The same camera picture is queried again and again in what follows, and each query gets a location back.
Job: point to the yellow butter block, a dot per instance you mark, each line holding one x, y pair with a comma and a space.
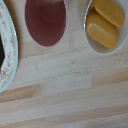
101, 30
110, 10

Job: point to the pink mug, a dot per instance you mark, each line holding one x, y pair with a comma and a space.
45, 20

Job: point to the small white bowl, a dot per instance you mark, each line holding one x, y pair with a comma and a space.
100, 48

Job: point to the white floral rim plate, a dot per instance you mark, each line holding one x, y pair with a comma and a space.
8, 50

